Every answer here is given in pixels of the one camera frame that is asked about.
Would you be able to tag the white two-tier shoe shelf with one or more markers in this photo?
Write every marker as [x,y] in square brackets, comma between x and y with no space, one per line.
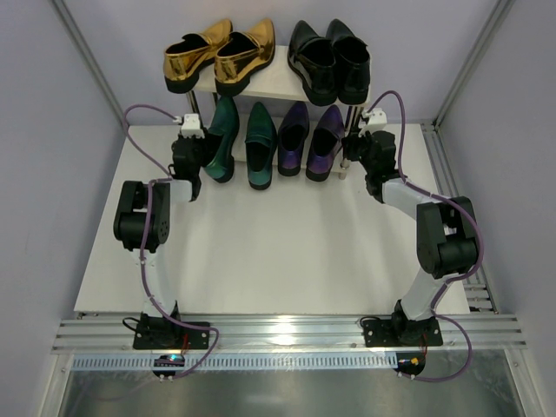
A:
[276,83]

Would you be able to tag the black loafer shoe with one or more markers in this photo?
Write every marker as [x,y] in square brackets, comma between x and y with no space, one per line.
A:
[352,63]
[311,58]

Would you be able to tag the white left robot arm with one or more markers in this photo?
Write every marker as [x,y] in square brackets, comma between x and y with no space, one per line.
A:
[142,226]

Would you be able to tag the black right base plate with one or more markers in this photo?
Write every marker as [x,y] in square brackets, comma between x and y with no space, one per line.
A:
[393,333]

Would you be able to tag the slotted grey cable duct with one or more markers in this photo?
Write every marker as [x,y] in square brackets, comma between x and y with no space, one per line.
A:
[236,361]

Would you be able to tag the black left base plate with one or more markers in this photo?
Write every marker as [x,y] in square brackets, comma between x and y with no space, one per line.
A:
[156,335]

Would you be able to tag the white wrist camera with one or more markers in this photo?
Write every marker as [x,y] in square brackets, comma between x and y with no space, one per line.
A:
[372,120]
[190,125]

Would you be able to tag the gold loafer shoe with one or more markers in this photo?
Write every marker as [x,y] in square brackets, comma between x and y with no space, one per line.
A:
[244,54]
[184,61]

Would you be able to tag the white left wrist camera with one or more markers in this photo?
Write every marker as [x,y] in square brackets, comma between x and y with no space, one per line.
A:
[190,125]

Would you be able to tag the green loafer shoe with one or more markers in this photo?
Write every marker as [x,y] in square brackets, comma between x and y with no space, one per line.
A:
[261,143]
[220,138]

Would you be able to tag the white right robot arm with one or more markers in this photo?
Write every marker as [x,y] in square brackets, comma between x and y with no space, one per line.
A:
[447,243]

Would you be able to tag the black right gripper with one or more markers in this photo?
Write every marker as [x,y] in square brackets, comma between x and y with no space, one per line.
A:
[362,144]

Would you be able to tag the purple loafer shoe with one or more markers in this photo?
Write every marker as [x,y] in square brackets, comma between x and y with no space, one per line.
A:
[325,144]
[292,135]

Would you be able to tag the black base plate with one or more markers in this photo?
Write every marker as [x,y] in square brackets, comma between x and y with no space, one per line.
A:
[393,333]
[156,335]

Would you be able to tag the aluminium mounting rail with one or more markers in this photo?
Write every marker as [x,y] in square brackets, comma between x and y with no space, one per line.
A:
[103,333]

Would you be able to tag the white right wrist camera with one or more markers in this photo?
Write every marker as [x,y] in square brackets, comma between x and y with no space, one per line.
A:
[372,120]

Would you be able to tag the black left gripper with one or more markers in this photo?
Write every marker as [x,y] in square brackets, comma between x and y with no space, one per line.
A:
[191,145]

